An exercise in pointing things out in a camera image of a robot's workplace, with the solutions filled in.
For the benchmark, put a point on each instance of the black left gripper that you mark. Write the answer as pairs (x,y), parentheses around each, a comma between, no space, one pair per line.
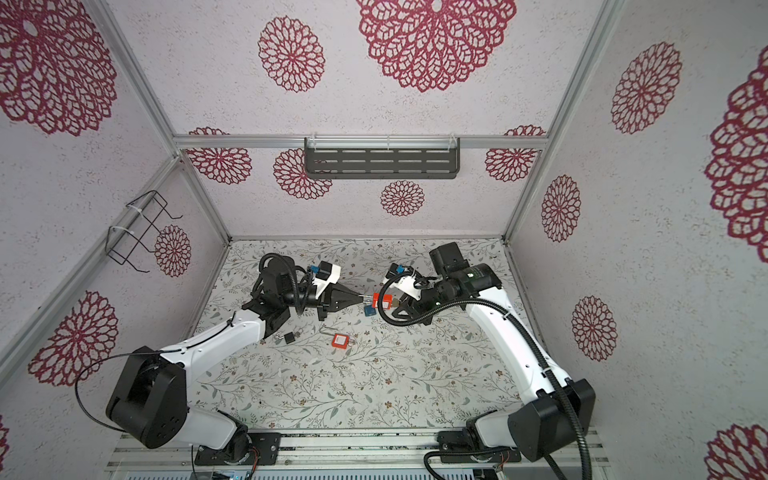
(326,301)

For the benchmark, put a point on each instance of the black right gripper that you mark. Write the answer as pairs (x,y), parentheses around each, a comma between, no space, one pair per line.
(411,306)

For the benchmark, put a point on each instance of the red padlock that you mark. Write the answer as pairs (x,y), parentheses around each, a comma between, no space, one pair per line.
(384,301)
(338,340)

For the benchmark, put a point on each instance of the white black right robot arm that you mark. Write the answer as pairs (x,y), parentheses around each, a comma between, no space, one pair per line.
(555,410)

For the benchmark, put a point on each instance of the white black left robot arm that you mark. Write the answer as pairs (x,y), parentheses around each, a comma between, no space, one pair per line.
(150,400)

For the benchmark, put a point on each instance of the small black key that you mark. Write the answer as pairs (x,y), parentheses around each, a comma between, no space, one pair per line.
(286,338)

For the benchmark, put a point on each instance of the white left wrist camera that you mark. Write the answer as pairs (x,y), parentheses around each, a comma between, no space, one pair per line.
(323,275)

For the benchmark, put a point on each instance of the dark metal wall shelf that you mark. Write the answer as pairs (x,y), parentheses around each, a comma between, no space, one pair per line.
(385,159)

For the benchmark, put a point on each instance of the black wire wall basket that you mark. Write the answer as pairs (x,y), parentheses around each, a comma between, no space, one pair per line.
(124,239)

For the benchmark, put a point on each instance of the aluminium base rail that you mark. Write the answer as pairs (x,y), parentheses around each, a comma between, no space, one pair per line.
(393,453)

